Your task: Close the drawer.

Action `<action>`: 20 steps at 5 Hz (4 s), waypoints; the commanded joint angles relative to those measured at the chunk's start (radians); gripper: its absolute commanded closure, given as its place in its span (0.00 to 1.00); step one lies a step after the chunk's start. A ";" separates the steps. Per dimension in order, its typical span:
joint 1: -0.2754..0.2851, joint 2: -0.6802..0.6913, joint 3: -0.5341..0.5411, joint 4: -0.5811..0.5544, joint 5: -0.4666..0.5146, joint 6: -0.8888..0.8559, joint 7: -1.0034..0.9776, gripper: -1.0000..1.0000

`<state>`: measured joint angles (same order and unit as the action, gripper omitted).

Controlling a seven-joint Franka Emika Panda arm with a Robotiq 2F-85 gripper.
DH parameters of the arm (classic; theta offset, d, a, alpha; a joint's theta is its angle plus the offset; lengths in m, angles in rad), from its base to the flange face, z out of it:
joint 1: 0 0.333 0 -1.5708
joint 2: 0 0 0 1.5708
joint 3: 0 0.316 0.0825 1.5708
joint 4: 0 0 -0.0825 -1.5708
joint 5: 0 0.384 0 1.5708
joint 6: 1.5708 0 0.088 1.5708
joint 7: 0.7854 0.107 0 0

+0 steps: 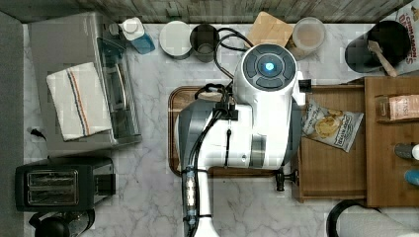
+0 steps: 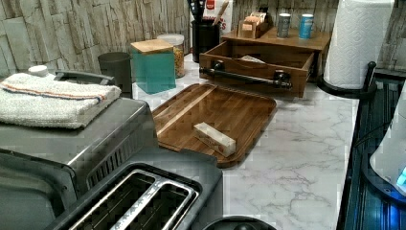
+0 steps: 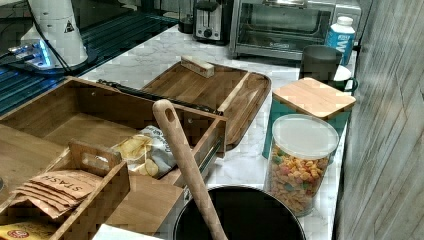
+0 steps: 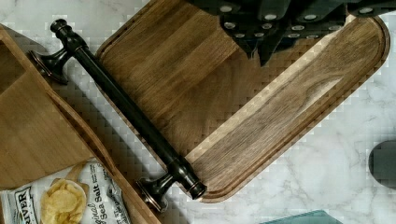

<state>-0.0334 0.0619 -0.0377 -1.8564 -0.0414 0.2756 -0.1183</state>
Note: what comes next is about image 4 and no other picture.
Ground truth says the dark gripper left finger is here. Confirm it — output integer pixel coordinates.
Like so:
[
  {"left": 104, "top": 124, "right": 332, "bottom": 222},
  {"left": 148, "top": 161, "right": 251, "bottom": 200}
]
[{"left": 187, "top": 0, "right": 291, "bottom": 60}]

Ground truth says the teal container edge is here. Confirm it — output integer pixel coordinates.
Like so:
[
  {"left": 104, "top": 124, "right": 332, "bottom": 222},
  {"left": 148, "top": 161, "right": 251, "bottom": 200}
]
[{"left": 262, "top": 210, "right": 343, "bottom": 224}]

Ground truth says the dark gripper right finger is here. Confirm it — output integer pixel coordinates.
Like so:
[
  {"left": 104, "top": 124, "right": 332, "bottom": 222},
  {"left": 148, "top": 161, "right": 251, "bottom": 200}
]
[{"left": 258, "top": 0, "right": 395, "bottom": 66}]

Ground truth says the dark round object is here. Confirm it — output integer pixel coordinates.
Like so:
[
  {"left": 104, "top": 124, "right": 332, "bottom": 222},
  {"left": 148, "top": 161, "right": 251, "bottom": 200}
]
[{"left": 368, "top": 141, "right": 396, "bottom": 189}]

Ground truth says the black metal drawer handle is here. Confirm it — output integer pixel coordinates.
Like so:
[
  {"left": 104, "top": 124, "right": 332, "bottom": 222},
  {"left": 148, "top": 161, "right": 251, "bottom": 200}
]
[{"left": 30, "top": 19, "right": 207, "bottom": 212}]

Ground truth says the light wooden drawer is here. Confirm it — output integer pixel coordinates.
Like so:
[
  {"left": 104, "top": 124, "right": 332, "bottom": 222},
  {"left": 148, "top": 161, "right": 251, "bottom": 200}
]
[{"left": 0, "top": 26, "right": 161, "bottom": 224}]

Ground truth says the walnut wooden cutting board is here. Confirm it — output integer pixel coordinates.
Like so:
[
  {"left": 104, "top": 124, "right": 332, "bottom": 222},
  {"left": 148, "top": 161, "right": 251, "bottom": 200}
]
[{"left": 97, "top": 0, "right": 390, "bottom": 203}]

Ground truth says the sea salt chips bag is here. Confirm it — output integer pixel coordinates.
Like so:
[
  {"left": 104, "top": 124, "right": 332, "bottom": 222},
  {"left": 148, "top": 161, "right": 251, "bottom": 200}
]
[{"left": 1, "top": 161, "right": 132, "bottom": 224}]

